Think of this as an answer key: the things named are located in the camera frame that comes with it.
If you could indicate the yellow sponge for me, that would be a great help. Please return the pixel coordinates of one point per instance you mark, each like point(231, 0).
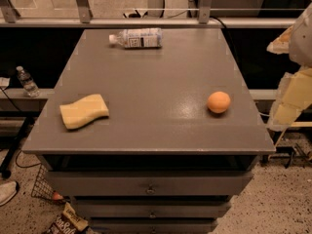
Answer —
point(83, 111)

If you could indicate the metal railing frame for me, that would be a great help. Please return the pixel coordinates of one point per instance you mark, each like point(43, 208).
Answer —
point(138, 13)

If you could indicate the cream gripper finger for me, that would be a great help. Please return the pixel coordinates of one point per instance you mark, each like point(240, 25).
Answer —
point(294, 95)
point(281, 44)

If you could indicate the grey drawer cabinet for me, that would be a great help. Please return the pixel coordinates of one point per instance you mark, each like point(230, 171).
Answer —
point(158, 116)

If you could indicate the white shoe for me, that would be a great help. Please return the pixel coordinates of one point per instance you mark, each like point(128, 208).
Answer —
point(8, 190)

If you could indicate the middle grey drawer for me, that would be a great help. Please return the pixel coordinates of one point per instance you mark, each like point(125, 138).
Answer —
point(162, 208)

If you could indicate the wire mesh basket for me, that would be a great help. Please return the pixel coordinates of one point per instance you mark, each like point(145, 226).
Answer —
point(42, 189)

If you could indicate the clear plastic bottle lying down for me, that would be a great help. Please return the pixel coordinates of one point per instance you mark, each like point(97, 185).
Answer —
point(138, 38)

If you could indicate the yellow metal stand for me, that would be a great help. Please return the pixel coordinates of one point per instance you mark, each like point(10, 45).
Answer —
point(293, 143)

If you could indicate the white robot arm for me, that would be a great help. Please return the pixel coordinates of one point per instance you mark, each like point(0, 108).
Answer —
point(300, 46)

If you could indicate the small upright water bottle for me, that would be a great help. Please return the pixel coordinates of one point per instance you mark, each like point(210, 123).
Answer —
point(27, 82)

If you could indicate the bottom grey drawer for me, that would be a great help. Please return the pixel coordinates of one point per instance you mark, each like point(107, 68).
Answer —
point(153, 226)

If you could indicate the top grey drawer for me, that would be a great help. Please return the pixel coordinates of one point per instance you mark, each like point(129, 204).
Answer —
point(148, 183)

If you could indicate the grey drawer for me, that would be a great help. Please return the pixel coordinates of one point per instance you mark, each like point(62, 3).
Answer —
point(148, 183)
point(162, 208)
point(153, 226)

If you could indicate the snack chip bag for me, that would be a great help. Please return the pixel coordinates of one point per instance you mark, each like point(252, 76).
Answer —
point(68, 222)

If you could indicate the orange fruit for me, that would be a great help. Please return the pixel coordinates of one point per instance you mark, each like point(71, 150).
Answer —
point(218, 102)

